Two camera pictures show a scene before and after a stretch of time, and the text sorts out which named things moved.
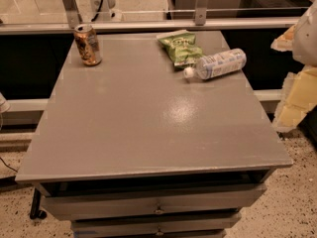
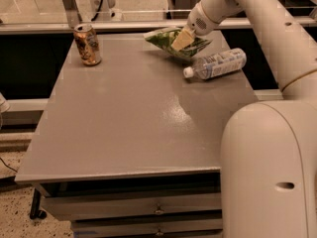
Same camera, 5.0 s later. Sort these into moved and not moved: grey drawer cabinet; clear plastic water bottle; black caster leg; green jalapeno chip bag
Moved: green jalapeno chip bag
Not moved: grey drawer cabinet; black caster leg; clear plastic water bottle
